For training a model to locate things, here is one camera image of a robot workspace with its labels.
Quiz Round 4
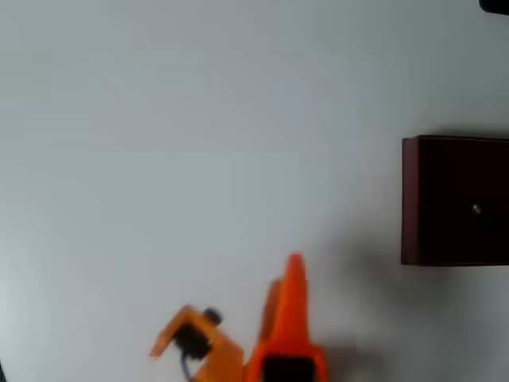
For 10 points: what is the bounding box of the small dark toy figure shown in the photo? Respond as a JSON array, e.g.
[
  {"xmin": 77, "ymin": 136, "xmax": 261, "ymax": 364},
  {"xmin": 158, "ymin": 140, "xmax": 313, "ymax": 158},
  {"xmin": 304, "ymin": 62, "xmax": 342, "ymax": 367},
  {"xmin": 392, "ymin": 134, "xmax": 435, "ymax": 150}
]
[{"xmin": 468, "ymin": 201, "xmax": 496, "ymax": 232}]

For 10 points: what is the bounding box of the dark red cardboard box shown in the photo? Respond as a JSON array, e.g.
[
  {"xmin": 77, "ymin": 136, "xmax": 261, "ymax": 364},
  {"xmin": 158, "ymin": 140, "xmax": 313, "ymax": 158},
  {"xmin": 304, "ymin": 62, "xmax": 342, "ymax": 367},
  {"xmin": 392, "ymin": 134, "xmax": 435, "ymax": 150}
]
[{"xmin": 400, "ymin": 134, "xmax": 509, "ymax": 267}]

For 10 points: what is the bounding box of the black object at corner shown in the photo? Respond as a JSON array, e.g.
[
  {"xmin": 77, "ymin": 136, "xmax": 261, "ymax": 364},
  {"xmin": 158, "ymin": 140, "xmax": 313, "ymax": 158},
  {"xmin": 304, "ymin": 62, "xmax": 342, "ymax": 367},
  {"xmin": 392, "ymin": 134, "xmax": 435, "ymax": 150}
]
[{"xmin": 478, "ymin": 0, "xmax": 509, "ymax": 17}]

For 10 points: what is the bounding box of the orange camera mount with camera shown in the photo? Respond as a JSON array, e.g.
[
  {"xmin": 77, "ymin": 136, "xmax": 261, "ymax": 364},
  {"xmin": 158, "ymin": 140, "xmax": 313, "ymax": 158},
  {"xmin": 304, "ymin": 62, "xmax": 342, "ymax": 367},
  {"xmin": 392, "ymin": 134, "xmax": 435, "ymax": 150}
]
[{"xmin": 148, "ymin": 303, "xmax": 244, "ymax": 382}]

